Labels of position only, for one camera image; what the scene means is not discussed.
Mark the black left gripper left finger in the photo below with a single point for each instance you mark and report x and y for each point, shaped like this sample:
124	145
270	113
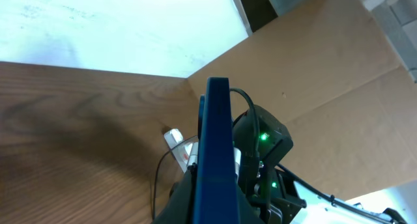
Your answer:
180	206

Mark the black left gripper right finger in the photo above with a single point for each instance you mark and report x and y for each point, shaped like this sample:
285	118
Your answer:
247	214

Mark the blue Samsung Galaxy smartphone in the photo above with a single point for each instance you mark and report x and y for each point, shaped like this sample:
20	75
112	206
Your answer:
215	198

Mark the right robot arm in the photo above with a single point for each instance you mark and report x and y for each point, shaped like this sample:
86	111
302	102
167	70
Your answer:
275	194

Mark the white USB charger plug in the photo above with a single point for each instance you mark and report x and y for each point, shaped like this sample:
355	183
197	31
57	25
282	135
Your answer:
173	137

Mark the white power strip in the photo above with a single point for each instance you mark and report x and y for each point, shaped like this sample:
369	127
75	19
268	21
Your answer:
185	154

